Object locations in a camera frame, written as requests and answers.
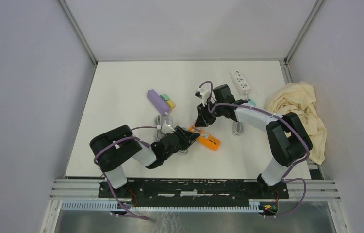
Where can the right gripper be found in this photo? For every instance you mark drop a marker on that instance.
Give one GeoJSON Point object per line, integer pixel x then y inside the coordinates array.
{"type": "Point", "coordinates": [202, 111]}

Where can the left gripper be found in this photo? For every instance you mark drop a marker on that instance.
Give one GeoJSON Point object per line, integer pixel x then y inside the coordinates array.
{"type": "Point", "coordinates": [187, 137]}

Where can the pink USB charger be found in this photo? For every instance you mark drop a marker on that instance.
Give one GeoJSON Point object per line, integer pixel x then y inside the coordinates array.
{"type": "Point", "coordinates": [200, 120]}

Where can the orange power strip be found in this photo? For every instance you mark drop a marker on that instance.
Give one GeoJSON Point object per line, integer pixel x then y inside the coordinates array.
{"type": "Point", "coordinates": [206, 139]}

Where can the white power strip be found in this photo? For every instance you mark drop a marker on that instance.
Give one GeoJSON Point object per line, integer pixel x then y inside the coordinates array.
{"type": "Point", "coordinates": [240, 82]}

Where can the teal USB charger plug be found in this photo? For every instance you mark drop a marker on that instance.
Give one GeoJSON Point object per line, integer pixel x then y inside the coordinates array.
{"type": "Point", "coordinates": [251, 102]}

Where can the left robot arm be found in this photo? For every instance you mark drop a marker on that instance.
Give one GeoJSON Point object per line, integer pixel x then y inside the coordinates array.
{"type": "Point", "coordinates": [115, 147]}

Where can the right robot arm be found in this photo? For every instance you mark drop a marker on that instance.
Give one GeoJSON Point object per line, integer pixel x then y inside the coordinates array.
{"type": "Point", "coordinates": [288, 140]}

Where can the yellow plug adapter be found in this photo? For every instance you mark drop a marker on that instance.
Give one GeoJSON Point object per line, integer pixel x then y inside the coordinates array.
{"type": "Point", "coordinates": [171, 104]}

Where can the green plug adapter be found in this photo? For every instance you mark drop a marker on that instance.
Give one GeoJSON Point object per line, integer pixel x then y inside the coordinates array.
{"type": "Point", "coordinates": [165, 97]}

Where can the purple power strip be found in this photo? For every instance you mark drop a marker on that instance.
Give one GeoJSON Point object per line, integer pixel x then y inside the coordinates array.
{"type": "Point", "coordinates": [160, 105]}

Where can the cream cloth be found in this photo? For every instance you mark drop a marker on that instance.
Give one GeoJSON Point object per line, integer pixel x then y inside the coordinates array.
{"type": "Point", "coordinates": [300, 98]}

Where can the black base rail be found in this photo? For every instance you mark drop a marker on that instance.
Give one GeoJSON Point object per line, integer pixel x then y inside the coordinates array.
{"type": "Point", "coordinates": [145, 192]}

